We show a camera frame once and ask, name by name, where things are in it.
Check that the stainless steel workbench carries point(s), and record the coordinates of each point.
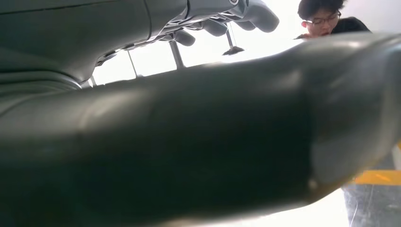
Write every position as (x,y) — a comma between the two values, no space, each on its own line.
(376,206)

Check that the thin grey metal post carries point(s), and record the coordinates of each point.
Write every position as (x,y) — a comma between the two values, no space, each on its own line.
(132,64)

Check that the dark stand with base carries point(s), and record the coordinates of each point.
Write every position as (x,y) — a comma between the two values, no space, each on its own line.
(232,47)

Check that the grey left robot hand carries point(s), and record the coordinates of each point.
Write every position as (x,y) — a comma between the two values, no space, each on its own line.
(188,141)

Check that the person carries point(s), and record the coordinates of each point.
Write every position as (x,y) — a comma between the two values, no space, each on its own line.
(322,18)

